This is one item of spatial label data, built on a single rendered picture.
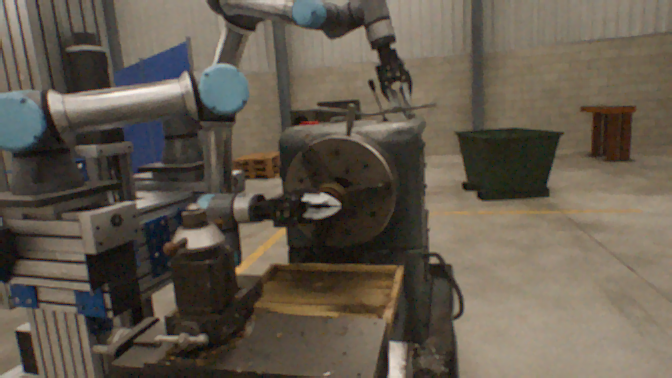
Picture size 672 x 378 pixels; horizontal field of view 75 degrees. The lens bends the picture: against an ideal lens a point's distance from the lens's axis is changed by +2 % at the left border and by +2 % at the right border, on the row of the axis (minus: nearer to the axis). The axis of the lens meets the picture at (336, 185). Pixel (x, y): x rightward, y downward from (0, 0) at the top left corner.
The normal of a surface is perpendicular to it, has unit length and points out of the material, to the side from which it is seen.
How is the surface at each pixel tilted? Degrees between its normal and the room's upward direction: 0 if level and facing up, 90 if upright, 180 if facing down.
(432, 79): 90
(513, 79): 90
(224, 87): 90
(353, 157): 90
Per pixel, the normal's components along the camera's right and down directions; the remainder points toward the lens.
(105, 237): 0.94, 0.00
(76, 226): -0.34, 0.18
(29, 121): 0.24, 0.17
